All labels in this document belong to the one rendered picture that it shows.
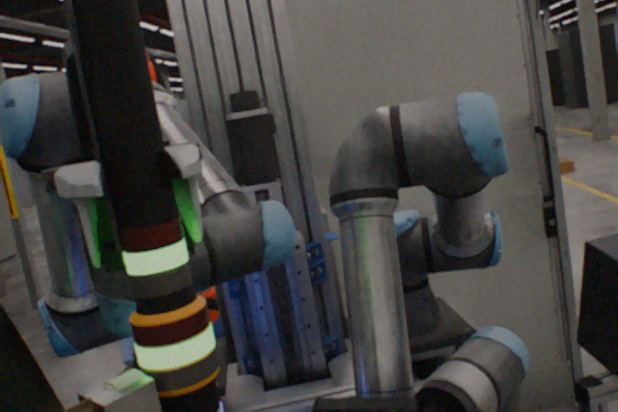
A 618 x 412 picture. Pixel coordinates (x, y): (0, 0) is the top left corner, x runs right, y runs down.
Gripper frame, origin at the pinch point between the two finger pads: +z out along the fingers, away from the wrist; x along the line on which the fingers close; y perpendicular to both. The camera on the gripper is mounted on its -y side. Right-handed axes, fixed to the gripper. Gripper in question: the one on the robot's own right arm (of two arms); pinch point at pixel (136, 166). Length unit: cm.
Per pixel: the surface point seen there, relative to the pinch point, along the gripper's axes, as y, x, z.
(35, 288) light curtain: 126, 64, -590
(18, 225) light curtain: 61, 66, -590
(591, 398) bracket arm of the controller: 47, -58, -27
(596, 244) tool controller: 25, -63, -29
